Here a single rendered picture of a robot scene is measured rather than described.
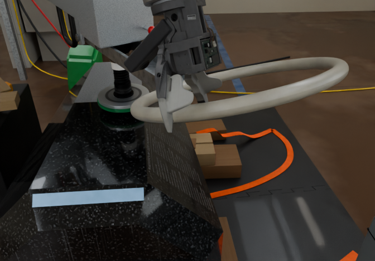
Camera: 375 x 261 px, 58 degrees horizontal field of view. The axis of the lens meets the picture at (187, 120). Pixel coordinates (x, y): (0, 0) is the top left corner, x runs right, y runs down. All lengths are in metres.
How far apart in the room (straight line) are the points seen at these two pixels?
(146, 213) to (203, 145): 1.28
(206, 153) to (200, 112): 1.65
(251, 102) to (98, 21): 0.75
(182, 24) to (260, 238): 1.63
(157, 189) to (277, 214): 1.23
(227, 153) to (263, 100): 1.84
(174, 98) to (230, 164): 1.79
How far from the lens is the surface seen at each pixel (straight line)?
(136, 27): 1.25
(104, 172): 1.12
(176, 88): 0.54
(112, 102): 1.37
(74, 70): 3.05
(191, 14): 0.55
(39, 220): 1.12
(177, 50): 0.54
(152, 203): 1.07
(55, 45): 4.45
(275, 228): 2.10
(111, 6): 1.20
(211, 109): 0.56
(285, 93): 0.58
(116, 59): 1.23
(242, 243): 2.00
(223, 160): 2.32
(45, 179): 1.15
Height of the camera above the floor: 1.57
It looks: 32 degrees down
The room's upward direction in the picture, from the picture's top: straight up
